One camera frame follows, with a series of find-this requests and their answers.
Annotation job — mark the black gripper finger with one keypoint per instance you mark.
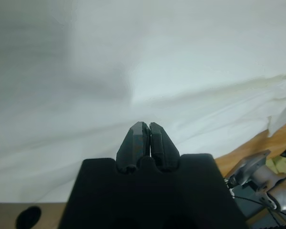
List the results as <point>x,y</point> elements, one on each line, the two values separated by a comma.
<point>133,148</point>
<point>164,150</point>

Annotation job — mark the white T-shirt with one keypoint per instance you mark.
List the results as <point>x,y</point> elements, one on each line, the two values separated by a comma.
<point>157,59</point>

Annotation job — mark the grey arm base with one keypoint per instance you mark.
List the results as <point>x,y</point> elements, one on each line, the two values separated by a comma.
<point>255,167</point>

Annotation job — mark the yellow green background object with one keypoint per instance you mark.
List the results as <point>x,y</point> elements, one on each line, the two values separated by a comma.
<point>281,165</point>

